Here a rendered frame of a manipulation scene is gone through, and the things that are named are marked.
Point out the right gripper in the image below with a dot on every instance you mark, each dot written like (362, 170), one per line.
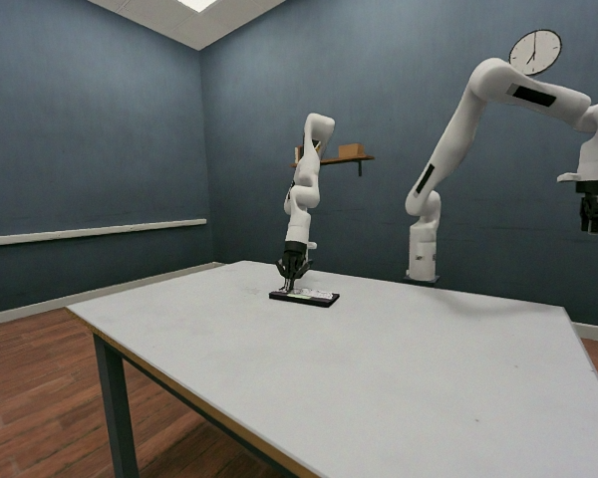
(293, 258)

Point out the black keyboard case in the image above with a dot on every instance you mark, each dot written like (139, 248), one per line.
(305, 296)

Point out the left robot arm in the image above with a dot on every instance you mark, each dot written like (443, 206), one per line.
(495, 81)

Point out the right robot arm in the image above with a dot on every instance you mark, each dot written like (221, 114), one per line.
(306, 194)

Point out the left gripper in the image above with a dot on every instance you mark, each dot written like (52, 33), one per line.
(590, 188)

